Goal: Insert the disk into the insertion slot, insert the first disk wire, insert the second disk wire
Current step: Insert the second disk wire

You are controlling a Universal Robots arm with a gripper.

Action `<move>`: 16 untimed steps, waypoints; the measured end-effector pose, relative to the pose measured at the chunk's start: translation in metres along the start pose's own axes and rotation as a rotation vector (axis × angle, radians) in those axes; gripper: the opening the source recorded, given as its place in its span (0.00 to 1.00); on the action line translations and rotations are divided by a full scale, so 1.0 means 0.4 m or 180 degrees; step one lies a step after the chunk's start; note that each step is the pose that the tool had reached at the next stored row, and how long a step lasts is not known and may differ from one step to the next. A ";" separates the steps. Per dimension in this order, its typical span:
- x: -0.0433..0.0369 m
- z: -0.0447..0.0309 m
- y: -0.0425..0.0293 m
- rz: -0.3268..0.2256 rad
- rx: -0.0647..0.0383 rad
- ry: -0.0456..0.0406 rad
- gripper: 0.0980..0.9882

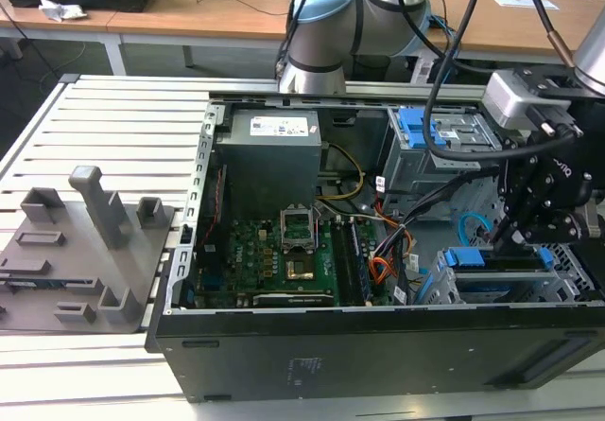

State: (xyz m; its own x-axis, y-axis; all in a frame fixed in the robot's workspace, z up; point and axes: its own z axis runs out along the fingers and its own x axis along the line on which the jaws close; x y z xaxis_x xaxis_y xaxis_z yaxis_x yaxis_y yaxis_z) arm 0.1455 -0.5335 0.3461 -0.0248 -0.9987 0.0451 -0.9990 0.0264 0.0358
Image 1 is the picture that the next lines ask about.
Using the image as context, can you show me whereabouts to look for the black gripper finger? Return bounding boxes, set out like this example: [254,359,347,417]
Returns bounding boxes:
[486,149,545,247]
[512,206,584,250]

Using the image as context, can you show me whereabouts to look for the blue disk data wire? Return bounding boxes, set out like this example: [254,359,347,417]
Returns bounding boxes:
[415,211,493,305]

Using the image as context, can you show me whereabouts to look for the hard disk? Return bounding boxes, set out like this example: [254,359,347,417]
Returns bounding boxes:
[441,245,555,272]

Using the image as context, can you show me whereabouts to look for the metal disk bay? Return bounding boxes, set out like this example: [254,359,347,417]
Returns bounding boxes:
[415,244,597,307]

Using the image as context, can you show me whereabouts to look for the black RAM slot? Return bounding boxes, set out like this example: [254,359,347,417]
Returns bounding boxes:
[350,220,378,305]
[330,220,358,307]
[337,220,364,307]
[343,220,371,306]

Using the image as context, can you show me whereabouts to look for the metal optical drive cage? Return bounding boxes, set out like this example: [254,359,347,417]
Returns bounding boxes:
[381,106,503,223]

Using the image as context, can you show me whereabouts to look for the blue plastic latch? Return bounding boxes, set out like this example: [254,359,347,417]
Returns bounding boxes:
[398,107,448,150]

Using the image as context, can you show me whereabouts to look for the wooden desk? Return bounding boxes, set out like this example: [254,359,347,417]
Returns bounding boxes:
[423,0,605,65]
[0,0,303,78]

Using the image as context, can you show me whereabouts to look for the black PC case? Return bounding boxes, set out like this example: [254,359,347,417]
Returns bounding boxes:
[144,90,605,403]

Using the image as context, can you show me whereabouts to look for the metal socket cover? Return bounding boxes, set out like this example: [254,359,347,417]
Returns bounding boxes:
[280,206,317,253]

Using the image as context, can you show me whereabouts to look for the CPU socket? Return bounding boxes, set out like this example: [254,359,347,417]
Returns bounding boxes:
[285,258,317,282]

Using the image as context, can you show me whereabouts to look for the black graphics card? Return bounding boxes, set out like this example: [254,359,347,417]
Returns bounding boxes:
[250,289,337,307]

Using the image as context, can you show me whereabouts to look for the grey power supply unit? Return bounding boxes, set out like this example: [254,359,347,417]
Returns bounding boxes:
[215,108,325,205]

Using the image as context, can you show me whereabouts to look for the green motherboard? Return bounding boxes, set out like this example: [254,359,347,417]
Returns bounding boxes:
[196,212,393,308]

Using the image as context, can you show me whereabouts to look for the grey parts rack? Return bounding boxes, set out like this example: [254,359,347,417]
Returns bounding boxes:
[0,164,179,335]

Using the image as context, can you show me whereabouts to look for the crumpled white paper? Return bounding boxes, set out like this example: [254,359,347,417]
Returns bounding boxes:
[37,0,89,23]

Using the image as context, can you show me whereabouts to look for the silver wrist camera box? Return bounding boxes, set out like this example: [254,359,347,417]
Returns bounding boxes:
[484,70,576,129]

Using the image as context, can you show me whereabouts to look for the black cable bundle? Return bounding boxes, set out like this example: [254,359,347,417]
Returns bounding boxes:
[372,169,502,271]

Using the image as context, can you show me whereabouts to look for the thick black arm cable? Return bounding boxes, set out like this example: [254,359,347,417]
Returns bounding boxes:
[422,0,505,163]

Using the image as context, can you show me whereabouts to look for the black cable copper sleeve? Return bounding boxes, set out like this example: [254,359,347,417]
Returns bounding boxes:
[519,0,578,68]

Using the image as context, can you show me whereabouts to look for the orange red wire bundle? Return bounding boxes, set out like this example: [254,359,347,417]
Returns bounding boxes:
[372,201,406,231]

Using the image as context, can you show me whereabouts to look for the orange flat wire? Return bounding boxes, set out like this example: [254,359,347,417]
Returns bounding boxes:
[371,257,399,283]

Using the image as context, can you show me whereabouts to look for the yellow power wires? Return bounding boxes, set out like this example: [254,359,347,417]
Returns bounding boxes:
[315,141,366,202]

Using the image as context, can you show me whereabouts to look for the white grey wires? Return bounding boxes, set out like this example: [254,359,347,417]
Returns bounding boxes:
[314,206,379,222]

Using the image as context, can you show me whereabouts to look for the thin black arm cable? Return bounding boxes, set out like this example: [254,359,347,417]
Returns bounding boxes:
[276,0,320,79]

